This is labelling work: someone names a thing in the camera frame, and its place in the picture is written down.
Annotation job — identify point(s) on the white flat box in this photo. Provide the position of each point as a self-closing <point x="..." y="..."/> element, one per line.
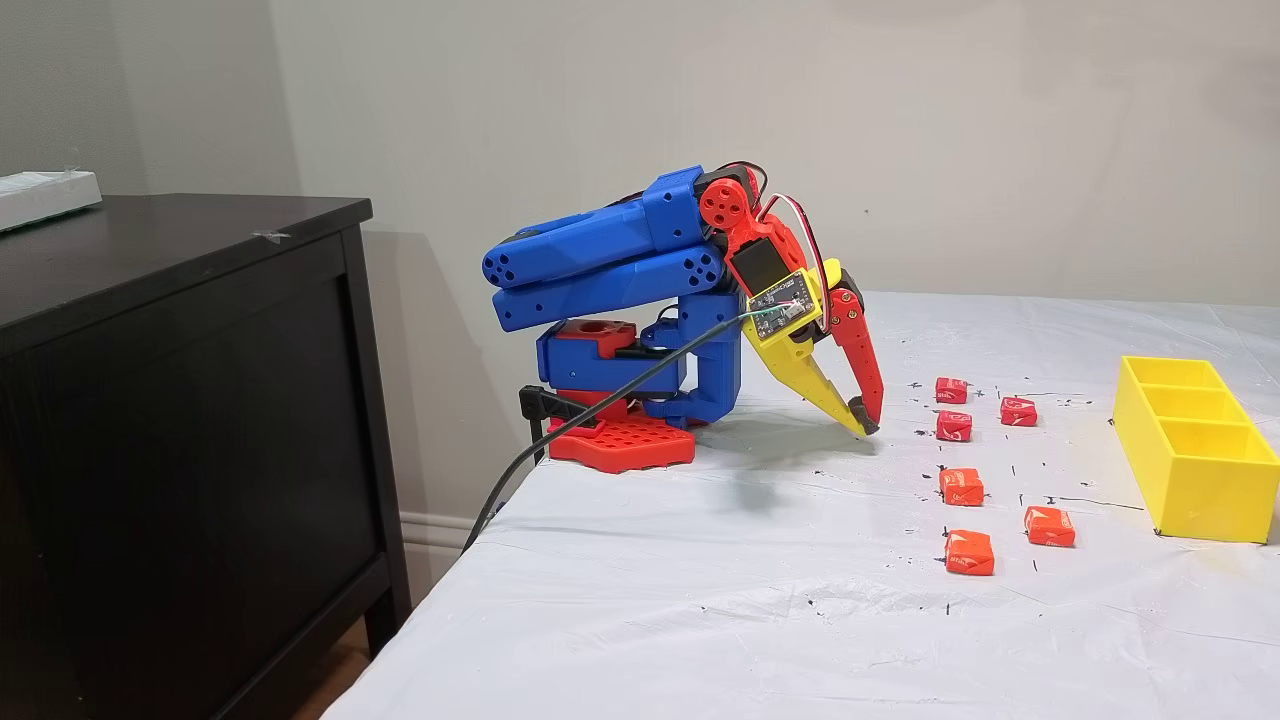
<point x="45" y="197"/>

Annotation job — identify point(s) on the orange candy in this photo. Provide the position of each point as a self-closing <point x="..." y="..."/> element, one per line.
<point x="969" y="553"/>
<point x="962" y="487"/>
<point x="1049" y="527"/>

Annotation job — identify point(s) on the yellow three-compartment box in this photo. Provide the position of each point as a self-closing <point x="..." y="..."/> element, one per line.
<point x="1200" y="490"/>

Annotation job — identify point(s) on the black table clamp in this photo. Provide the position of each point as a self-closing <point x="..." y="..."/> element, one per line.
<point x="545" y="403"/>

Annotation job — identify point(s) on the white baseboard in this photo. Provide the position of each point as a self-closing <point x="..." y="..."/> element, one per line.
<point x="440" y="530"/>

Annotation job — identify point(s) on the black wooden dresser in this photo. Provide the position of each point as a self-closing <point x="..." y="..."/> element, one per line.
<point x="180" y="450"/>

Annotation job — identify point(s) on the white plastic table cover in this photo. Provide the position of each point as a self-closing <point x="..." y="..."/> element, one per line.
<point x="700" y="600"/>

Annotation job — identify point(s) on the red candy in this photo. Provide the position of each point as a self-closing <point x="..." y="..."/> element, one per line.
<point x="1018" y="412"/>
<point x="951" y="391"/>
<point x="953" y="427"/>

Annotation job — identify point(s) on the yellow mounted camera circuit board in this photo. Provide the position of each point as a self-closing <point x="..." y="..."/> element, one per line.
<point x="782" y="305"/>

